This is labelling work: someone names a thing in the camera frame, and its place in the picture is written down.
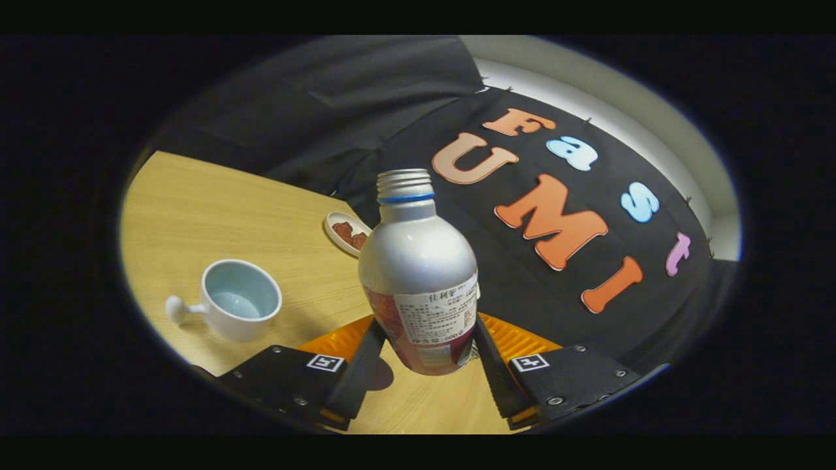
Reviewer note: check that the red food pieces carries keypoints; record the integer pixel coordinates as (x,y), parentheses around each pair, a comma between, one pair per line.
(349,235)

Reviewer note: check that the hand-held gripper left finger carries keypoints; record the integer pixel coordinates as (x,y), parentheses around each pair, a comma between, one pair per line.
(359,375)

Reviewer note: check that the silver juice bottle red label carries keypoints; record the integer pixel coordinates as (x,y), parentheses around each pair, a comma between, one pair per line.
(418,254)

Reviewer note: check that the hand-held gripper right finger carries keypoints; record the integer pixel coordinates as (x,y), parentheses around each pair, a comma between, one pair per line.
(496,372)

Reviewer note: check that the black backdrop cloth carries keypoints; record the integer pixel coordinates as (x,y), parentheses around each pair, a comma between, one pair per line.
(392,91)

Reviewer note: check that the wooden table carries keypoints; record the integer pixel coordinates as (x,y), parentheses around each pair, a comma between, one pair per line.
(248,222)

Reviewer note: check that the small white plate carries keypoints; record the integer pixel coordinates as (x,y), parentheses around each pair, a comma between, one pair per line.
(334,240)

